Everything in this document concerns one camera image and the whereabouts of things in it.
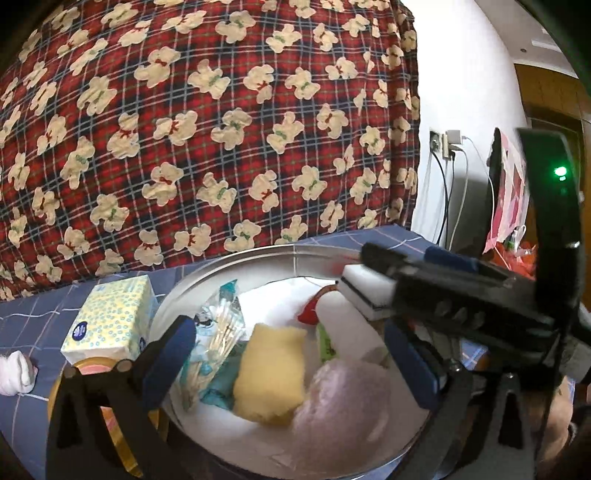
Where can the white wall socket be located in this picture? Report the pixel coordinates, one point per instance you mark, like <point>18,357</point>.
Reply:
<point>435,141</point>

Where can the white sock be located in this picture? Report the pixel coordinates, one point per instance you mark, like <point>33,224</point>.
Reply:
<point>16,374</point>

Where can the yellow patterned tissue pack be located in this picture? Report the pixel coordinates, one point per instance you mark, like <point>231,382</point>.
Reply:
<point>106,314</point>

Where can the black flat panel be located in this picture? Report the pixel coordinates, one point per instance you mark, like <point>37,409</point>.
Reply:
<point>493,194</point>

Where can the cotton swab pack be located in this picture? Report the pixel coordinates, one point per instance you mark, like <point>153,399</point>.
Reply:
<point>221,327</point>

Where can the red gold brocade pouch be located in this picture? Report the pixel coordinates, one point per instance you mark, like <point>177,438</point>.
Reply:
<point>307,311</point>

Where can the white charger plug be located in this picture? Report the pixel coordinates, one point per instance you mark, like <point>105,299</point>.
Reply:
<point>455,143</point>

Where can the person's right hand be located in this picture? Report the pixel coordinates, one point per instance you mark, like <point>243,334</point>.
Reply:
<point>556,424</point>

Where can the silver metal basin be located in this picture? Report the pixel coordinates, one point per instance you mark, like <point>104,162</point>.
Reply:
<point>258,257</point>

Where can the white cloth liner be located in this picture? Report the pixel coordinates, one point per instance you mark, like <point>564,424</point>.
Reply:
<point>277,300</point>

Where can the wooden wardrobe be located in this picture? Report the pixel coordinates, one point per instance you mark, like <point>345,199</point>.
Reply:
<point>549,92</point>

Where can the green soft packet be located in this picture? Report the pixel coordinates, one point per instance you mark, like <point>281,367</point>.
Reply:
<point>325,344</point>

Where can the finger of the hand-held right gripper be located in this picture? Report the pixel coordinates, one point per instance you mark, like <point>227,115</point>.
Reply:
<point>471,314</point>
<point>438,263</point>

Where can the pink white checked cloth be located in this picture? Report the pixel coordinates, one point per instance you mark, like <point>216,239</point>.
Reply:
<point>512,184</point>

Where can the red plastic bag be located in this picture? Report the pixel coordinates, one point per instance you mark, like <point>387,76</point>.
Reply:
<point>517,263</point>

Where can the red plaid bear blanket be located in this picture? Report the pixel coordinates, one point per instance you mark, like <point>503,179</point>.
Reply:
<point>207,115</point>

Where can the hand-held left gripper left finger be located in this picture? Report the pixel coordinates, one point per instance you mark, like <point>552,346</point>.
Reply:
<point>168,357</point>

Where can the pink fluffy cloth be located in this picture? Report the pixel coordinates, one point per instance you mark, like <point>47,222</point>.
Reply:
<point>341,406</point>

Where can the white bottle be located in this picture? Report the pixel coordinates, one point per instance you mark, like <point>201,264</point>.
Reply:
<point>346,323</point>

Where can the grey white sponge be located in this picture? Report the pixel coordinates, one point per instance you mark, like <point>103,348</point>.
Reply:
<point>364,286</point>

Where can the yellow sponge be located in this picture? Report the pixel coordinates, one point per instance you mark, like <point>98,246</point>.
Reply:
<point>268,369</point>

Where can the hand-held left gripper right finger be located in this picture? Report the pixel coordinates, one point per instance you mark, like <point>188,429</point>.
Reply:
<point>411,364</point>

